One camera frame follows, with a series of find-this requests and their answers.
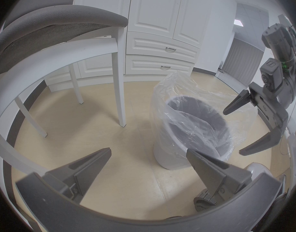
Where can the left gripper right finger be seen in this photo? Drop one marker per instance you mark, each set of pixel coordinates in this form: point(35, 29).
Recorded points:
point(210, 175)

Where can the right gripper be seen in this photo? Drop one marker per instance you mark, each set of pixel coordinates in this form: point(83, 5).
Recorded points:
point(266, 105)

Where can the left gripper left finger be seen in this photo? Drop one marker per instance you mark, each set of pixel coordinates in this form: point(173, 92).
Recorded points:
point(82, 173)

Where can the clear plastic bag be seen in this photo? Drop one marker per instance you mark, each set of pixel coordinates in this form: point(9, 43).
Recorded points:
point(162, 110)

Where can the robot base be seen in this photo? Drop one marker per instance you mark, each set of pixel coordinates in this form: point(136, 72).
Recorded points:
point(259, 169)

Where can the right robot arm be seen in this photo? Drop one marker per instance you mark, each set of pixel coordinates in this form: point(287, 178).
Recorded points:
point(277, 42)

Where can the white trash bin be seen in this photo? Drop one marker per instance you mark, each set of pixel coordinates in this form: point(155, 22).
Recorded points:
point(169, 156)

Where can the white wardrobe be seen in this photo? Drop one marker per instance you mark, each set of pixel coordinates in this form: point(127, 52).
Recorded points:
point(152, 8)

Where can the white chair grey seat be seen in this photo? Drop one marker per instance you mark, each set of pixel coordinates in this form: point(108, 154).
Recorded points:
point(65, 18)

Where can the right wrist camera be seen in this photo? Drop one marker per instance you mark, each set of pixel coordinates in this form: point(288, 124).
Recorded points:
point(271, 74)

